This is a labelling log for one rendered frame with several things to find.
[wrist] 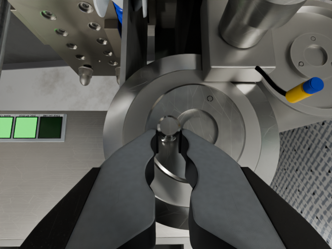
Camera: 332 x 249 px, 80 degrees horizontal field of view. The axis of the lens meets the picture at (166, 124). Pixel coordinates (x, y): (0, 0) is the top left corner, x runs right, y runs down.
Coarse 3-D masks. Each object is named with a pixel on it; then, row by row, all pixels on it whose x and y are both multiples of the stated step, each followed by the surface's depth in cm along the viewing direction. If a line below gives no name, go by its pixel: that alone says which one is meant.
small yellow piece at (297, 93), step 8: (264, 72) 14; (272, 80) 14; (312, 80) 11; (320, 80) 11; (280, 88) 14; (296, 88) 12; (304, 88) 11; (312, 88) 11; (320, 88) 11; (288, 96) 13; (296, 96) 12; (304, 96) 12
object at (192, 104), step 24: (168, 96) 15; (192, 96) 15; (216, 96) 15; (192, 120) 15; (216, 120) 15; (240, 120) 15; (168, 144) 14; (216, 144) 14; (240, 144) 14; (168, 168) 14
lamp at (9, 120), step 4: (0, 120) 49; (4, 120) 49; (8, 120) 49; (0, 124) 49; (4, 124) 49; (8, 124) 49; (0, 128) 49; (4, 128) 49; (8, 128) 49; (0, 132) 49; (4, 132) 49; (8, 132) 49; (0, 136) 48; (4, 136) 48; (8, 136) 49
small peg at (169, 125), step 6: (162, 120) 12; (168, 120) 12; (174, 120) 12; (162, 126) 12; (168, 126) 12; (174, 126) 12; (180, 126) 12; (162, 132) 12; (168, 132) 12; (174, 132) 12; (162, 138) 13; (168, 138) 12; (174, 138) 13
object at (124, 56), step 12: (132, 12) 22; (132, 24) 22; (132, 36) 22; (144, 36) 38; (132, 48) 22; (144, 48) 38; (132, 60) 22; (144, 60) 38; (120, 72) 18; (132, 72) 22; (120, 84) 18
